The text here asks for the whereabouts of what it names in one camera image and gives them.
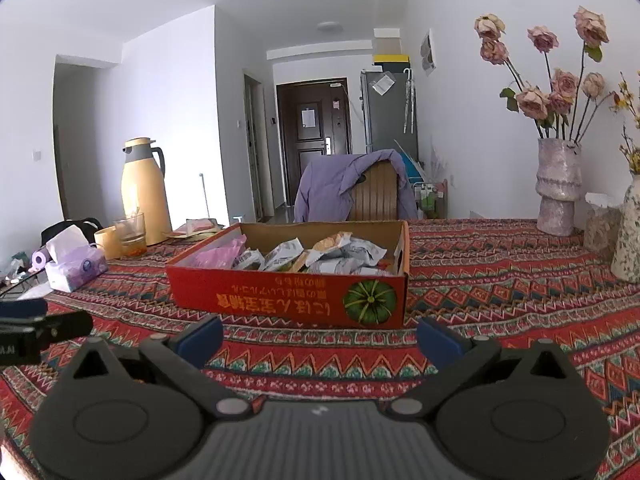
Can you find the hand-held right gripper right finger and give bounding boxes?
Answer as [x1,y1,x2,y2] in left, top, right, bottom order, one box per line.
[389,315,583,421]

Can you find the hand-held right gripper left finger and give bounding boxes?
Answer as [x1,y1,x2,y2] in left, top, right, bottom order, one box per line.
[57,314,253,421]

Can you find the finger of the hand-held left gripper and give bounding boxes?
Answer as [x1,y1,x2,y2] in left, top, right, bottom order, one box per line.
[0,299,48,322]
[29,311,94,344]

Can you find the orange cardboard box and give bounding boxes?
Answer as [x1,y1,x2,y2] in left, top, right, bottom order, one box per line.
[165,220,411,328]

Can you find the pile of snack packets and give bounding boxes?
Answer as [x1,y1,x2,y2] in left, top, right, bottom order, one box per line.
[187,231,401,277]

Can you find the purple tissue box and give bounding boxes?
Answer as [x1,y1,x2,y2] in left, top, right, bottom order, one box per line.
[45,225,108,293]

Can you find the red patterned tablecloth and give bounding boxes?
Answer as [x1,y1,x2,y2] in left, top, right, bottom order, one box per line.
[0,217,640,480]

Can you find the black bag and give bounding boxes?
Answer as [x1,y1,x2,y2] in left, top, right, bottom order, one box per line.
[40,218,103,248]

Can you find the yellow cup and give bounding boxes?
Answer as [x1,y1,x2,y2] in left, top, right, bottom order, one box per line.
[94,226,123,261]

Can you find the glass cup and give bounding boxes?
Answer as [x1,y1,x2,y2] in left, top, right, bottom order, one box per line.
[113,212,148,258]

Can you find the pink flat packet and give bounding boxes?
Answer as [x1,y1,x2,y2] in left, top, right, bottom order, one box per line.
[170,218,221,239]

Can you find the storage rack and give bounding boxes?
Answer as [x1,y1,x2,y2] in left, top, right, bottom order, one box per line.
[412,180,448,220]

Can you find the yellow thermos jug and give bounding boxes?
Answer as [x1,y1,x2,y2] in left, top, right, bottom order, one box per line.
[121,137,173,247]

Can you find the wooden chair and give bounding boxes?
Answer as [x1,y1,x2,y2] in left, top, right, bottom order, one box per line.
[347,160,401,222]

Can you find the pale dried pampas grass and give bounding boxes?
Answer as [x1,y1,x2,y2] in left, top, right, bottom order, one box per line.
[395,140,446,183]

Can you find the pink textured vase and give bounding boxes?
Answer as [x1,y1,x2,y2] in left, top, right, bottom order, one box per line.
[535,137,583,237]

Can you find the purple jacket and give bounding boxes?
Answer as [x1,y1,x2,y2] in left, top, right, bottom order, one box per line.
[294,149,418,223]

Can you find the glass jar with white cover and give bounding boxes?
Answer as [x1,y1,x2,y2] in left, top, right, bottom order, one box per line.
[584,192,626,261]

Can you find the white interior door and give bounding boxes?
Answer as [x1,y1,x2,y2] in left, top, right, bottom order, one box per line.
[244,72,266,221]

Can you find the dark brown entrance door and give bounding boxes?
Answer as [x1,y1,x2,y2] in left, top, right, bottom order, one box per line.
[276,77,351,206]

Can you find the speckled white vase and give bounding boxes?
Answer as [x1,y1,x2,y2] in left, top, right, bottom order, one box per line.
[611,172,640,283]

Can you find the grey refrigerator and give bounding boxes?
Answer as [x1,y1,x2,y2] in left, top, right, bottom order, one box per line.
[361,69,418,153]

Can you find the white umbrella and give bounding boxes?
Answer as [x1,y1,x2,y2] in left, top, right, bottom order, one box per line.
[402,67,417,133]

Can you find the bunch of dried pink roses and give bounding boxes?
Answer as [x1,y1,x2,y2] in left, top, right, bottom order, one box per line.
[474,6,618,142]

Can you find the yellow dried flowers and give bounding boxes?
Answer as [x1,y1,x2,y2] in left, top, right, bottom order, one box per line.
[609,72,640,176]

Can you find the yellow black box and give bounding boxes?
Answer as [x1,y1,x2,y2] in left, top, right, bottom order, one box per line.
[374,52,411,72]

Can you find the plain cardboard box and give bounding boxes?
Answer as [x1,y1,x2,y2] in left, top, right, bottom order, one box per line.
[374,27,403,56]

